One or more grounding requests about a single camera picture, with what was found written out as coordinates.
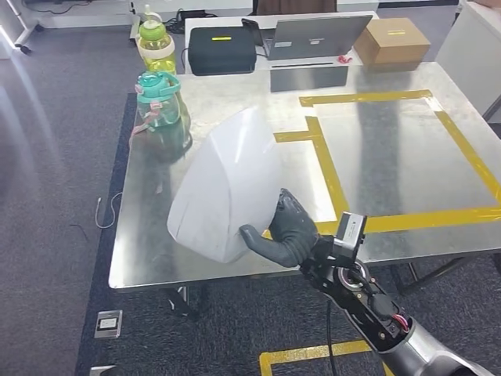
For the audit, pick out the yellow green water bottle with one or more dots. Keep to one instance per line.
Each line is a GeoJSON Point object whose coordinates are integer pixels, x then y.
{"type": "Point", "coordinates": [156, 46]}

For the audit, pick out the steel workbench table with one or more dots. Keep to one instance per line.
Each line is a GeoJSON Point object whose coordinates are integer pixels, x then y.
{"type": "Point", "coordinates": [156, 233]}

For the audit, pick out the white furniture base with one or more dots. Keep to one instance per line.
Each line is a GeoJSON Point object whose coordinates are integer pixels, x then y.
{"type": "Point", "coordinates": [11, 26]}

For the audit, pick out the small red clip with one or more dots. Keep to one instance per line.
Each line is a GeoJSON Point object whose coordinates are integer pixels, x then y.
{"type": "Point", "coordinates": [344, 59]}

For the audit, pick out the white mirror cover part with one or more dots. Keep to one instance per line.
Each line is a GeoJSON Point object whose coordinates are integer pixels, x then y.
{"type": "Point", "coordinates": [227, 192]}

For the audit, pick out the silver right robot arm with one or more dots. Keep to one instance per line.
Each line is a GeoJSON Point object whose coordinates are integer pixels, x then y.
{"type": "Point", "coordinates": [415, 353]}

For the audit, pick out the person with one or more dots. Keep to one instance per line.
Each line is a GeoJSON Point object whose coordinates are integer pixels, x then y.
{"type": "Point", "coordinates": [297, 6]}

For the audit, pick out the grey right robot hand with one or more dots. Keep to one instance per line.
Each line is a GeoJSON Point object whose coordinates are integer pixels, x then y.
{"type": "Point", "coordinates": [293, 233]}

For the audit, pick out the brown cardboard box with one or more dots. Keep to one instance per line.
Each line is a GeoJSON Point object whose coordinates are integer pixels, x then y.
{"type": "Point", "coordinates": [391, 44]}

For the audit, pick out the black carry case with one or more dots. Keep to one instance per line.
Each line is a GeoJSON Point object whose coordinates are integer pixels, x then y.
{"type": "Point", "coordinates": [221, 52]}

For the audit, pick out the white side panel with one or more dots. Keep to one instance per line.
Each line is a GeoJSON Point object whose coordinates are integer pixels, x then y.
{"type": "Point", "coordinates": [469, 57]}

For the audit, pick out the teal lid water bottle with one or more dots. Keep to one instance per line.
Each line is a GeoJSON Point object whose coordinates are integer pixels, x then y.
{"type": "Point", "coordinates": [158, 104]}

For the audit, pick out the grey laptop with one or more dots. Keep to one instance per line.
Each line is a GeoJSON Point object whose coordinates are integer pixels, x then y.
{"type": "Point", "coordinates": [317, 39]}

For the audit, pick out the steel floor socket box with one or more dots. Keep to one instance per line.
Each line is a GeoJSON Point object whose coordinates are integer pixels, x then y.
{"type": "Point", "coordinates": [102, 371]}
{"type": "Point", "coordinates": [108, 324]}

